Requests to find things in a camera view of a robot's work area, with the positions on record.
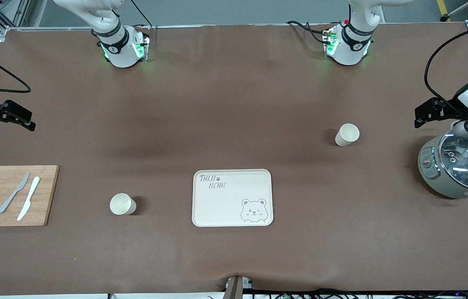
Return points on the wooden cutting board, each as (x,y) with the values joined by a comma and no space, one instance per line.
(45,199)

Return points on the grey stand leg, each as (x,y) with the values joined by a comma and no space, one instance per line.
(444,18)

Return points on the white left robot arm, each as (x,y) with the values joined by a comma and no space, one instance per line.
(348,50)

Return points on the brown table mat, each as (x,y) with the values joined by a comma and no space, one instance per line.
(234,104)

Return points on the white plastic knife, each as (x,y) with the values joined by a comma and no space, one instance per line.
(31,192)

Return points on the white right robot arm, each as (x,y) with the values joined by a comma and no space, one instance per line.
(119,50)

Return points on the white bear print tray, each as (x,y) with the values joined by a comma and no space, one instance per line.
(225,207)

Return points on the grey plastic knife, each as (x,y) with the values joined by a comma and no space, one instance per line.
(21,183)

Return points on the grey-green electric pot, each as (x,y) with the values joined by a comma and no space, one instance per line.
(429,174)

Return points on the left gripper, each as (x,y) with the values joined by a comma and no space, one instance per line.
(451,107)

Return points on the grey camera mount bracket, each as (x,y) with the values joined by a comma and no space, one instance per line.
(236,288)

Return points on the white IKEA cup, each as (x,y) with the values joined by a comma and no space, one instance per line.
(121,204)
(346,135)

